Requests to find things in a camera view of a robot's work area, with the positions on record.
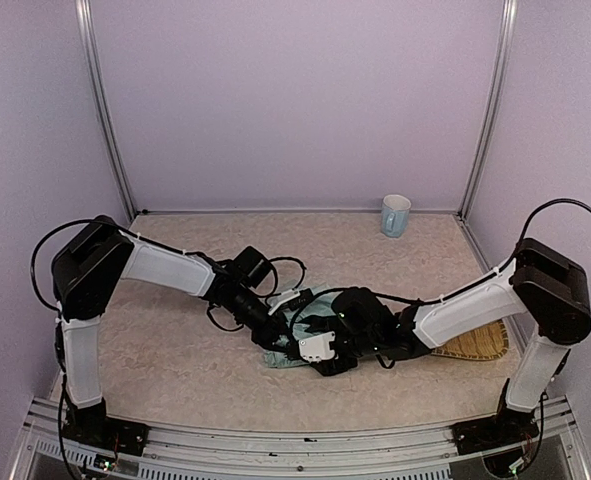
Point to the mint green black umbrella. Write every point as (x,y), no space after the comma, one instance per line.
(316,316)

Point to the light blue ceramic mug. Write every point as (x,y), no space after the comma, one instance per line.
(395,215)

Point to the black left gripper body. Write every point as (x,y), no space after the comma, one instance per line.
(273,332)

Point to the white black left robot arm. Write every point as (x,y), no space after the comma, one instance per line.
(103,260)

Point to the woven bamboo tray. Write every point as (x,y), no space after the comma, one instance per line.
(486,343)

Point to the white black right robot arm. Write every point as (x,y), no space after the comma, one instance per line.
(538,280)

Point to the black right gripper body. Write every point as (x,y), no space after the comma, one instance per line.
(332,364)

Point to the grey aluminium left post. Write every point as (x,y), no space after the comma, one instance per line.
(89,43)

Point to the grey aluminium frame post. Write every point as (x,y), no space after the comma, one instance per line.
(492,108)

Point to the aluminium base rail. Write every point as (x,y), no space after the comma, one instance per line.
(175,452)

